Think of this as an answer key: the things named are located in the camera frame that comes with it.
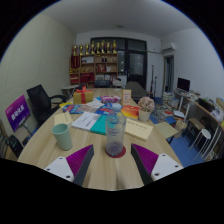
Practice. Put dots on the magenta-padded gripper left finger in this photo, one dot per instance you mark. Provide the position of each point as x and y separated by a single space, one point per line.
71 165

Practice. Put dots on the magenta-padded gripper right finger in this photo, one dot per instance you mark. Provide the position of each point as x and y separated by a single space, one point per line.
156 166

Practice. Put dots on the clear plastic water bottle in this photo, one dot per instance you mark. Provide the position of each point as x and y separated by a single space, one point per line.
115 136

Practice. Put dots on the pale green cup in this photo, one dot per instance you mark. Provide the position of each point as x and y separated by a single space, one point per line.
62 137

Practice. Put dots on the flat round red coaster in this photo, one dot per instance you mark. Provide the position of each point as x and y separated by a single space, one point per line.
122 154

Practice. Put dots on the light wooden stool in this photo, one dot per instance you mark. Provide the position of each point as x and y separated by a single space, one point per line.
165 129

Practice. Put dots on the large beige book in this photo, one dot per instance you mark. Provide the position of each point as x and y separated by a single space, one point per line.
139 129

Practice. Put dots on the white paper document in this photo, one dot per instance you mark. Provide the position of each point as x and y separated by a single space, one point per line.
85 120

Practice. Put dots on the beige paper bag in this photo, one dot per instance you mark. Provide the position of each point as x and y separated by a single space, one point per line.
180 126

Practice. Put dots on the blue printed brochure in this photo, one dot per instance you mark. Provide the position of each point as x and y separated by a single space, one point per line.
72 109

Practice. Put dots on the white round stool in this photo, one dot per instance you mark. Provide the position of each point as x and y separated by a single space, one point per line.
203 133

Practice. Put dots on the brown wooden stool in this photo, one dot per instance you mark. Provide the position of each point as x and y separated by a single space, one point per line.
195 123

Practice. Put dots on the black mesh-back chair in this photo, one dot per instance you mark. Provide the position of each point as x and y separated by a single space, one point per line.
15 146

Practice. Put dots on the orange book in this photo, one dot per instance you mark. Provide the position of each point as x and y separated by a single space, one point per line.
130 112

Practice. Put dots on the pink flowers in white pot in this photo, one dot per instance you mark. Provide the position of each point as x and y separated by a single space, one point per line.
146 106

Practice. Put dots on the stack of books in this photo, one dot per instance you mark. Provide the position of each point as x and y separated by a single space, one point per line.
168 101

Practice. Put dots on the gold gift box red ribbon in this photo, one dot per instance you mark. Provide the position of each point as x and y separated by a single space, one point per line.
83 96

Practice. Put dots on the black office chair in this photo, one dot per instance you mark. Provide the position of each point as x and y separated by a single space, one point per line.
38 101

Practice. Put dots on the purple sign board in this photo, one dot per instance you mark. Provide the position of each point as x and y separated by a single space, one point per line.
17 112

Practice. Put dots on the orange standing card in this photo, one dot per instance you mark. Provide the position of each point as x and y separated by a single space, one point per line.
126 97

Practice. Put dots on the pink plastic package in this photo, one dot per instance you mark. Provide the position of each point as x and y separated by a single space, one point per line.
110 99

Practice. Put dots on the small round white table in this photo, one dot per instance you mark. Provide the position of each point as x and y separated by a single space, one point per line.
69 88

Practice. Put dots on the grey armchair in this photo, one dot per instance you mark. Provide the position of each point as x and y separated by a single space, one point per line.
136 88

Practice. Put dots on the black computer monitor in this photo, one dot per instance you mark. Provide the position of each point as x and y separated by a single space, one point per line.
183 84

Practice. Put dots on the black tripod stand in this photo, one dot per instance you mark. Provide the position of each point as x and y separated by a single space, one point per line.
153 80

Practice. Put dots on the wooden shelf unit with trophies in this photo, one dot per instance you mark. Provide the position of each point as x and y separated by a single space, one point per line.
95 68

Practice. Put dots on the black framed glass door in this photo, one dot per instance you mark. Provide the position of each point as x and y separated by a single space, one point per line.
136 63

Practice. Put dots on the long wooden wall desk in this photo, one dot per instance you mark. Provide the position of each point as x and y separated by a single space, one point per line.
203 108

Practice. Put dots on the white wall air conditioner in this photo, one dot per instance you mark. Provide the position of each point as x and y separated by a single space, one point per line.
168 47

